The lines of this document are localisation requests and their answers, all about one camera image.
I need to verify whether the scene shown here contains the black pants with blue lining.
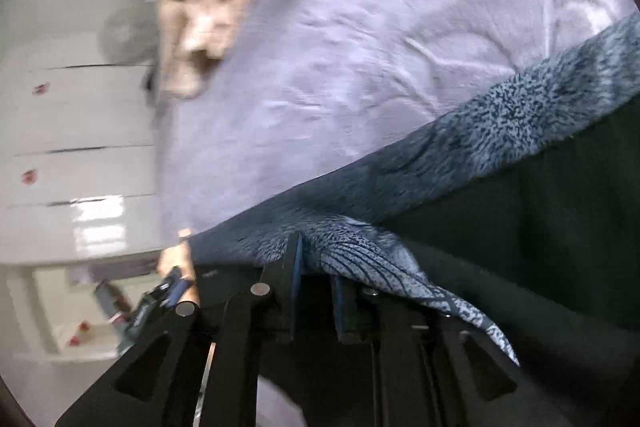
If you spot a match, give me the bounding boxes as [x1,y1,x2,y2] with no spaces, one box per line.
[189,15,639,426]

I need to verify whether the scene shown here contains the person's left hand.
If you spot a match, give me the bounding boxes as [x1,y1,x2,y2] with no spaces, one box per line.
[156,229,200,303]

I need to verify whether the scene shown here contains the white drawer cabinet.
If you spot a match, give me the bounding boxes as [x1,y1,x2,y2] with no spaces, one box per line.
[0,51,166,266]

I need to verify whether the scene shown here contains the grey standing fan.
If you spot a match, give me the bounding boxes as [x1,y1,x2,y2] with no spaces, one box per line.
[98,3,160,65]

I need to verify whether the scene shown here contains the lavender plush bed blanket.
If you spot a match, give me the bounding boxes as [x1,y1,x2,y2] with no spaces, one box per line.
[158,0,636,241]

